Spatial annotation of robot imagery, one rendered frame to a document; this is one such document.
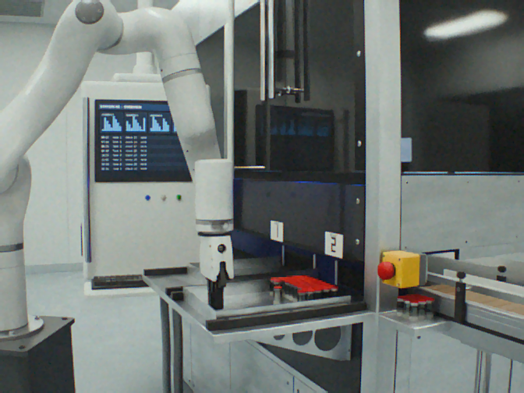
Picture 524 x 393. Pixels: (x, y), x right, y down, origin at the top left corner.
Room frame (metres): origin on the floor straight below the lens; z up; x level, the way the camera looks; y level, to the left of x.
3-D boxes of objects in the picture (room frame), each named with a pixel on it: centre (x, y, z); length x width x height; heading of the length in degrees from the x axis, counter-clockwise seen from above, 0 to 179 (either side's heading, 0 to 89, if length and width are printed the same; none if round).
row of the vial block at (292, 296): (1.34, -0.08, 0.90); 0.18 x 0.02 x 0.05; 24
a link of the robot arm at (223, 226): (1.17, 0.10, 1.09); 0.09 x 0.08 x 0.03; 25
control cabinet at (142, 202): (2.09, 0.46, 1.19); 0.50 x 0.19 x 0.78; 109
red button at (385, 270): (1.15, -0.28, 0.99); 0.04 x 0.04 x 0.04; 25
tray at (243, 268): (1.66, 0.03, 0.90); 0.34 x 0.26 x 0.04; 115
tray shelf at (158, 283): (1.47, 0.03, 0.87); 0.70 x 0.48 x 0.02; 25
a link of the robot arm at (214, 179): (1.18, 0.11, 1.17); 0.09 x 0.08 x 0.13; 7
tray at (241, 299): (1.30, 0.00, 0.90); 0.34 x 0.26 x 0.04; 114
